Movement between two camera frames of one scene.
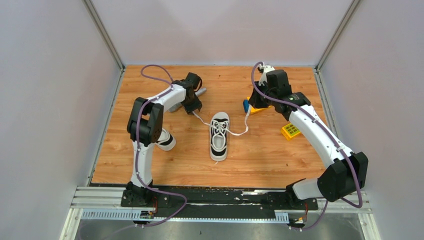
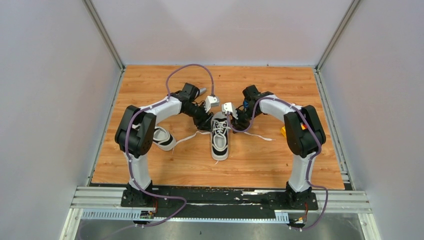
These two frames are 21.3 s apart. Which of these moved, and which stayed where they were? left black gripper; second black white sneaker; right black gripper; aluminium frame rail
Moved: left black gripper; right black gripper
Stayed: second black white sneaker; aluminium frame rail
